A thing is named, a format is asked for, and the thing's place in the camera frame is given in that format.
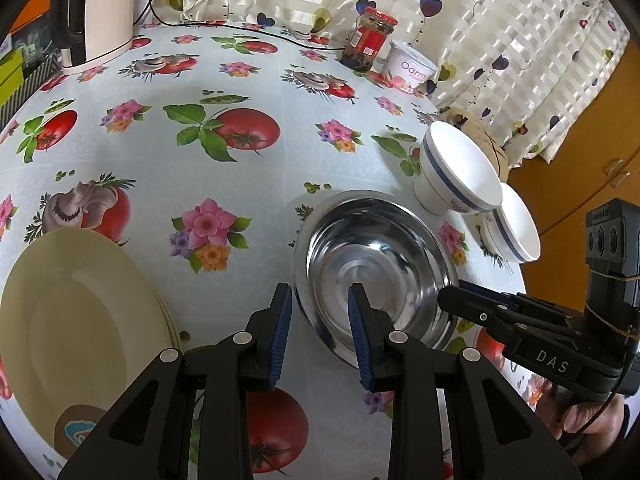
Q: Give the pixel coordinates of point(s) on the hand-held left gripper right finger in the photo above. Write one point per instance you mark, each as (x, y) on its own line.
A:
(357, 330)

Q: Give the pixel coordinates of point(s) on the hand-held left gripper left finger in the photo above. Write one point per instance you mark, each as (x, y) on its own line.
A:
(280, 335)

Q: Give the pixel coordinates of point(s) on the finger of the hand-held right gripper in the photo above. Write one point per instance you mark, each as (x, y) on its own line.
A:
(487, 291)
(475, 315)

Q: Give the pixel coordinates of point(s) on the white bowl with blue stripe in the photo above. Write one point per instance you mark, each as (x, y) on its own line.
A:
(517, 225)
(460, 165)

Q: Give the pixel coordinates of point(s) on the stainless steel bowl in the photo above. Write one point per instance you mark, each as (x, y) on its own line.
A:
(390, 250)

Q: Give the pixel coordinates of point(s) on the beige plate with brown emblem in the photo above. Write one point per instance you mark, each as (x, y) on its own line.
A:
(75, 320)

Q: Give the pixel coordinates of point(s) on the person's right hand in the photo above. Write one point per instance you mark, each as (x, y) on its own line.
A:
(577, 417)

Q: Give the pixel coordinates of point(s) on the brown woven basket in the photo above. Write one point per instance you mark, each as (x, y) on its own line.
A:
(492, 147)

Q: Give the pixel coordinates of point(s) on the wooden cabinet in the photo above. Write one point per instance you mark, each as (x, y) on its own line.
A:
(575, 160)

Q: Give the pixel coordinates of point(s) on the floral vegetable print tablecloth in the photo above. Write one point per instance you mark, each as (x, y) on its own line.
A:
(200, 200)

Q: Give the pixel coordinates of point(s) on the white yogurt cup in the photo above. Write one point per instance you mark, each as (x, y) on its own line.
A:
(407, 67)

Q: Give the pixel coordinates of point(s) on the glass jar with red label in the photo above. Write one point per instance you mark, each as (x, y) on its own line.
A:
(367, 42)

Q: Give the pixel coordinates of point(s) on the striped cardboard tray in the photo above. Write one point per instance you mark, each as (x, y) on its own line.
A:
(42, 72)

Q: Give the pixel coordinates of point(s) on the green box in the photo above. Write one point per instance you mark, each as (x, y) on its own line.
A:
(10, 70)

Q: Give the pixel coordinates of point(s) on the dark printed box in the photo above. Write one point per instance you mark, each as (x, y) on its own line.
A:
(32, 40)

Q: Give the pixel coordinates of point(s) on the orange box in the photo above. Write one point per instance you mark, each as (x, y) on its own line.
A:
(35, 10)

